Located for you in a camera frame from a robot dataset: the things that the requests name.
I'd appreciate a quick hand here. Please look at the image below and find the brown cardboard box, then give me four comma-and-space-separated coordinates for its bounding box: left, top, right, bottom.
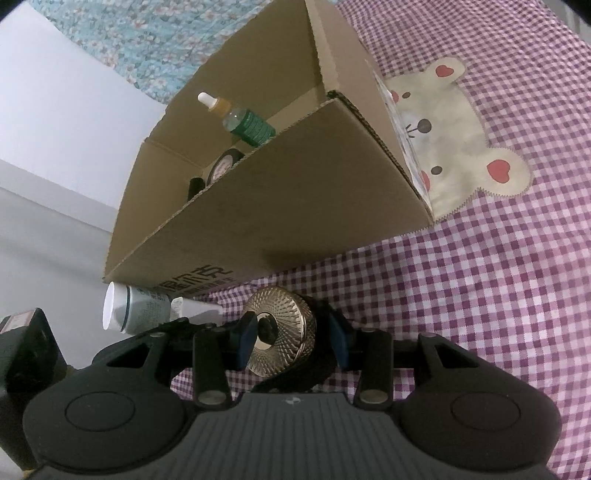
102, 0, 435, 298

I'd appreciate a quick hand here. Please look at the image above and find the white plastic bottle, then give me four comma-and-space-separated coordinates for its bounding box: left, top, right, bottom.
102, 282, 174, 334

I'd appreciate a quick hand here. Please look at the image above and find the green dropper bottle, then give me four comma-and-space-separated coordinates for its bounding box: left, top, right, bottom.
198, 91, 277, 148

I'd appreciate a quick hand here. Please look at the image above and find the black tape roll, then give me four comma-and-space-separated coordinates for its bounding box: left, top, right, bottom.
206, 148, 245, 186

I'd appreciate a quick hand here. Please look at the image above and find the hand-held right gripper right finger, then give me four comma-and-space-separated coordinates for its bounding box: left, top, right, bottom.
323, 314, 485, 407

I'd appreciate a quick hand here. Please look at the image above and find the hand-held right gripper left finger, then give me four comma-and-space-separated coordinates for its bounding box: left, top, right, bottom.
92, 311, 259, 409

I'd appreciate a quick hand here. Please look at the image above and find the purple checked tablecloth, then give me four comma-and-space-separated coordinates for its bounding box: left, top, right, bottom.
171, 0, 591, 480

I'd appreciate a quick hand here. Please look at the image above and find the gold lid jar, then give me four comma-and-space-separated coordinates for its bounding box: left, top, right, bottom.
245, 285, 342, 393

